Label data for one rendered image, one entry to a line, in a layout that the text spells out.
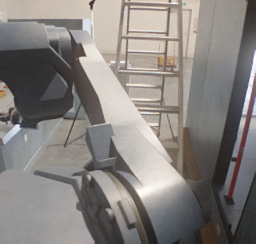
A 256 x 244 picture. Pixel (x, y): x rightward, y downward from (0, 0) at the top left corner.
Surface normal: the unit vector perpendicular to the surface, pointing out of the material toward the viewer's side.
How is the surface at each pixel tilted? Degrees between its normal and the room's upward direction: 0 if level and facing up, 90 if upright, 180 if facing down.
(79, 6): 90
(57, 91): 68
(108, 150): 46
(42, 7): 90
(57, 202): 0
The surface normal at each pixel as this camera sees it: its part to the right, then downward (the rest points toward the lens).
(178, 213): 0.33, -0.47
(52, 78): 0.44, -0.01
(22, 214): 0.03, -0.92
